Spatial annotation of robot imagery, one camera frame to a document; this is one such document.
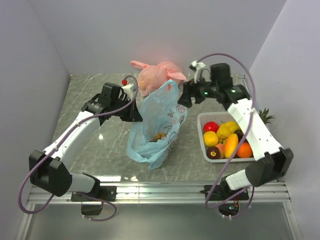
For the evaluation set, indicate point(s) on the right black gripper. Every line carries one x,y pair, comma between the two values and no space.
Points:
185,99

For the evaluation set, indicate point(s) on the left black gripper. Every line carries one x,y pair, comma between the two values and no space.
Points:
133,115

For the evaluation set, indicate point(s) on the blue plastic bag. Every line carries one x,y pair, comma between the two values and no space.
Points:
161,113

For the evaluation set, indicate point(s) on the brown fake longan bunch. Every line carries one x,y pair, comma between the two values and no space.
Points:
160,136

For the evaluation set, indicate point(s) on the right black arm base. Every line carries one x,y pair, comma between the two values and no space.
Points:
212,192

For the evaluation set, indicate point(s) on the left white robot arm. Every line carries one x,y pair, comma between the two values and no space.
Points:
49,168

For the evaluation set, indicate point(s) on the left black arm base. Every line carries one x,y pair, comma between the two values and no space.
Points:
92,204

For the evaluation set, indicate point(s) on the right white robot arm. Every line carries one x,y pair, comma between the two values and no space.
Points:
272,161

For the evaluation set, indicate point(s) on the red fake apple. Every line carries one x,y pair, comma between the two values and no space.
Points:
211,126

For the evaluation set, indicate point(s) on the pink tied plastic bag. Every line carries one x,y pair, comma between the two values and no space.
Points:
152,77

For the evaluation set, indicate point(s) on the yellow fake orange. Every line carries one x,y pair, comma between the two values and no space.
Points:
210,139

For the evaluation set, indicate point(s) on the fake peach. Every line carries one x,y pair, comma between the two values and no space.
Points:
221,148

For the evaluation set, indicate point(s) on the dark fake mangosteen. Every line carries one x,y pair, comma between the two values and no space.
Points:
213,153

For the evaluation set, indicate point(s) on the yellow fake mango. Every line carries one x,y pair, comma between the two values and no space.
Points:
230,145

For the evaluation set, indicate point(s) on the fake pineapple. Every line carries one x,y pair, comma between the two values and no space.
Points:
265,117

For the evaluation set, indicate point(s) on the white plastic basket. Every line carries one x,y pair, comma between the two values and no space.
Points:
202,119

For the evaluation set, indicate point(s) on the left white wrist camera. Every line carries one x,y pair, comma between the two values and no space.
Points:
129,90

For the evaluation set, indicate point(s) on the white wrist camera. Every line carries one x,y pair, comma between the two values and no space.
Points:
197,67
129,90

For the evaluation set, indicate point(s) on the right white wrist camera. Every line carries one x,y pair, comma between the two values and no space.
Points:
197,67

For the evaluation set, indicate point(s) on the aluminium rail frame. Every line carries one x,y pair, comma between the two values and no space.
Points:
166,203

